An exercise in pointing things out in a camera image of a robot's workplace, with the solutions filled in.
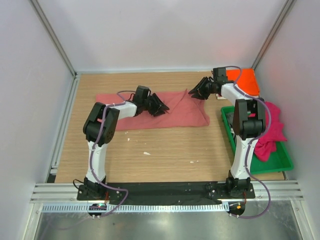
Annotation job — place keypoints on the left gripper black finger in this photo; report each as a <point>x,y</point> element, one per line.
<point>155,105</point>
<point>156,112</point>

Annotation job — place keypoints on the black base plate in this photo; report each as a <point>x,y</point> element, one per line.
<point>192,193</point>

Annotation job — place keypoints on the folded orange t shirt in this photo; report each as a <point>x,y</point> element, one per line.
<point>247,81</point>

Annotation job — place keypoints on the slotted cable duct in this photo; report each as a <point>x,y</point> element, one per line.
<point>98,207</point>

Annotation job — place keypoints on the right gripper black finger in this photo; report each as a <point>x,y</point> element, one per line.
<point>196,94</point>
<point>200,86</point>

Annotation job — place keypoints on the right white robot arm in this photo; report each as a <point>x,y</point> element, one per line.
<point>249,124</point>

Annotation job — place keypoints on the grey t shirt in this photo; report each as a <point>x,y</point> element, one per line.
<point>229,118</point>

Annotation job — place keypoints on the green plastic bin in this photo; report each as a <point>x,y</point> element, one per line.
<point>278,161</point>

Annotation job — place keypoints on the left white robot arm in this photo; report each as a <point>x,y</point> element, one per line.
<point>99,129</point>

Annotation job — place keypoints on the magenta t shirt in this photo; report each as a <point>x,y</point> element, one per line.
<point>267,143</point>

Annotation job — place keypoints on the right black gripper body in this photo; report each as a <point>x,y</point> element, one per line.
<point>211,85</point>

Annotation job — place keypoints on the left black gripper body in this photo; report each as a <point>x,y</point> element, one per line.
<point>144,102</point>

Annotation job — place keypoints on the salmon pink t shirt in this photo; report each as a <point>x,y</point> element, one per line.
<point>184,111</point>

